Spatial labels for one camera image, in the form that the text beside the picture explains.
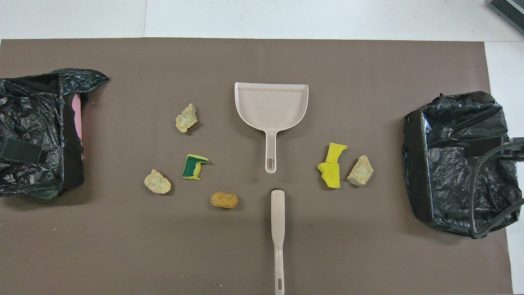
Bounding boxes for angular beige sponge piece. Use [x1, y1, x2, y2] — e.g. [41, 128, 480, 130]
[347, 155, 374, 187]

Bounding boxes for round beige sponge piece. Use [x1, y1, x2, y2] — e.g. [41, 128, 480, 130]
[144, 168, 172, 195]

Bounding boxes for bright yellow sponge piece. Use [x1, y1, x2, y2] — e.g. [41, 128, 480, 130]
[317, 142, 348, 189]

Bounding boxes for ridged beige orange sponge piece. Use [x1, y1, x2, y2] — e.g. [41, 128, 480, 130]
[175, 103, 199, 134]

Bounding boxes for green yellow sponge piece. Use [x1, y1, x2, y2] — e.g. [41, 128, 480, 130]
[182, 154, 210, 181]

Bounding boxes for golden brown sponge piece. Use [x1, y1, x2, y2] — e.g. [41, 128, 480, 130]
[210, 192, 239, 210]

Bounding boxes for beige hand brush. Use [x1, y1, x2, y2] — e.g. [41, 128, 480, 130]
[270, 188, 286, 295]

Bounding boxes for beige plastic dustpan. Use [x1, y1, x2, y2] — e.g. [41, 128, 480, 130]
[234, 82, 309, 174]

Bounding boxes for black trash bag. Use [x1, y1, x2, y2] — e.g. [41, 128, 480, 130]
[0, 68, 109, 200]

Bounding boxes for black bag lined bin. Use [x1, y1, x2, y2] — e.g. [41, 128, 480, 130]
[402, 91, 523, 239]

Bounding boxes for pink bin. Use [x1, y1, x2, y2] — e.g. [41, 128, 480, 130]
[72, 93, 85, 156]

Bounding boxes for dark grey ribbed device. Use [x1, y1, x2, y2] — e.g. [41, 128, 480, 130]
[488, 0, 524, 35]

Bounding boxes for brown table mat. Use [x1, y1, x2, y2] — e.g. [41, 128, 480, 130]
[0, 38, 513, 295]

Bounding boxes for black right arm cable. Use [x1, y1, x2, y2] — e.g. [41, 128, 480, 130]
[470, 141, 524, 239]

